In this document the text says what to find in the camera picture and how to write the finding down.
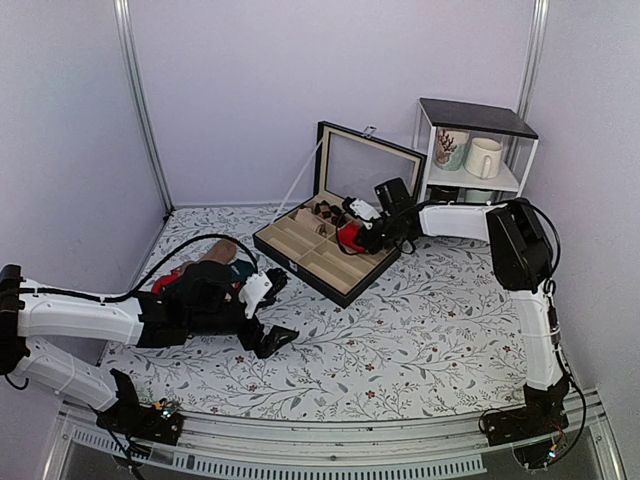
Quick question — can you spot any red and beige sock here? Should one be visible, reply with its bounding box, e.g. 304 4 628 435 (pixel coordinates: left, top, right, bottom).
337 222 364 253

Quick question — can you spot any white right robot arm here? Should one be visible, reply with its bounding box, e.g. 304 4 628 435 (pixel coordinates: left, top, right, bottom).
343 178 569 436

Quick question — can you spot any dark green sock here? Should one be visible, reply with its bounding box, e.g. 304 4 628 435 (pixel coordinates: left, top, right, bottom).
229 259 256 283

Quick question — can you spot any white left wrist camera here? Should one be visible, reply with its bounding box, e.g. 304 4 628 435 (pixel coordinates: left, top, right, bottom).
238 272 271 319

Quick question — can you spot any slotted aluminium front rail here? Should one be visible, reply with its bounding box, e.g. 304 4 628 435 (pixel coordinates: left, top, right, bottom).
44 390 627 479

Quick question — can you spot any cream ribbed mug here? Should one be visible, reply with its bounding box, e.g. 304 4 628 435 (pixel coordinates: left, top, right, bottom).
464 137 503 180

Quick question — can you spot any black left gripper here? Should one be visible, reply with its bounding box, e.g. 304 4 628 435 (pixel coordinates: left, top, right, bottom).
187 296 300 359

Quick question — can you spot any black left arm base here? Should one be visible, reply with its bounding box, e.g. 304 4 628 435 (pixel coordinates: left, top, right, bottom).
96 369 184 446

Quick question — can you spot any dark brown rolled sock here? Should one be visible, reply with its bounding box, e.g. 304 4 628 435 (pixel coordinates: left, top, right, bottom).
313 200 346 227

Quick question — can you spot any left aluminium frame post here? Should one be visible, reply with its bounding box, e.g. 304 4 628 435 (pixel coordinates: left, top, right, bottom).
113 0 175 216

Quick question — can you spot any pale green cup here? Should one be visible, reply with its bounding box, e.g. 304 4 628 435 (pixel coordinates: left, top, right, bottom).
464 189 494 204

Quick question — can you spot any black compartment storage box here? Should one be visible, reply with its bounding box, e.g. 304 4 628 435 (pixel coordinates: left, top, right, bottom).
253 121 426 307

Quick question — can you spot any floral patterned table mat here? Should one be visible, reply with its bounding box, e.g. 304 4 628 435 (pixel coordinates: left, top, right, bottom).
99 204 531 422

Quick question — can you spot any beige rolled sock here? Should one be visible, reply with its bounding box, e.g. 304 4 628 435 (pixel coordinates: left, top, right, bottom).
294 207 327 236

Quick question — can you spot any red sock in pile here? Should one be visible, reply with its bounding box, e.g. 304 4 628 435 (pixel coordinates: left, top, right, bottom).
151 271 181 294

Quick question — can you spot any right aluminium frame post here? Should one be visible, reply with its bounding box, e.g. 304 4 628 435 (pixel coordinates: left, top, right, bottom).
517 0 550 120

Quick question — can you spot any white two-tier shelf rack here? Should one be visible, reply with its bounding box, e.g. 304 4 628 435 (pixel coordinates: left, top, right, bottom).
412 98 539 202

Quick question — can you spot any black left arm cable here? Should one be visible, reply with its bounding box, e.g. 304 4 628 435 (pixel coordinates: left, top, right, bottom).
19 233 261 304

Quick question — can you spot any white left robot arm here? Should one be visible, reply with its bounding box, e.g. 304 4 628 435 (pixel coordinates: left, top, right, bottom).
1 261 299 434

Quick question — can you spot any aluminium frame post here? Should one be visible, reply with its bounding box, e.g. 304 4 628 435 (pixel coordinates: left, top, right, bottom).
517 0 550 120
113 0 175 216

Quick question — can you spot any coral pattern mug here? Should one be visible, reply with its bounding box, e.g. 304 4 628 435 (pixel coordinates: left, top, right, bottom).
435 127 470 172

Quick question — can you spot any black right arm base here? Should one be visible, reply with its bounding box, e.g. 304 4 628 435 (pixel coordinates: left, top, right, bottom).
478 373 587 471

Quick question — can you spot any black mug with text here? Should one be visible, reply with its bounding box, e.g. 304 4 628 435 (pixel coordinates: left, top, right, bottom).
429 185 459 202

